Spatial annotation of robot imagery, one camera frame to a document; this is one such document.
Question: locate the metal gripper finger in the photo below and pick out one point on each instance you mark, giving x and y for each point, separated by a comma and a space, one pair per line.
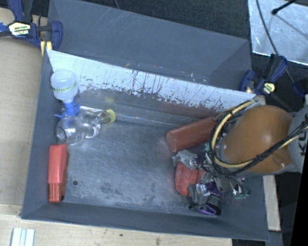
198, 192
184, 157

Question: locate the red rounded block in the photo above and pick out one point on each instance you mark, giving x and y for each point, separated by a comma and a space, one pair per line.
185, 180

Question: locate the red-brown flat block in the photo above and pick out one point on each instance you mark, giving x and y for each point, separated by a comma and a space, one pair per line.
188, 137

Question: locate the grey metal bin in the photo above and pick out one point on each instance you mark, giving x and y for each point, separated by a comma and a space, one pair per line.
122, 169

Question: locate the clear bottle with yellow cap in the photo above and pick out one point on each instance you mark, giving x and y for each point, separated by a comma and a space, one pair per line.
81, 126

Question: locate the red-orange flat box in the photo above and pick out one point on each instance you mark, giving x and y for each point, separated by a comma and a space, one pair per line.
57, 167

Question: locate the white spray bottle blue nozzle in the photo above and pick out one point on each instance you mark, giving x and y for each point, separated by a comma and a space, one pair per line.
63, 85

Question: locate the pale wood board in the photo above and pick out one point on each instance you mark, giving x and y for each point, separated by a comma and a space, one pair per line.
4, 123

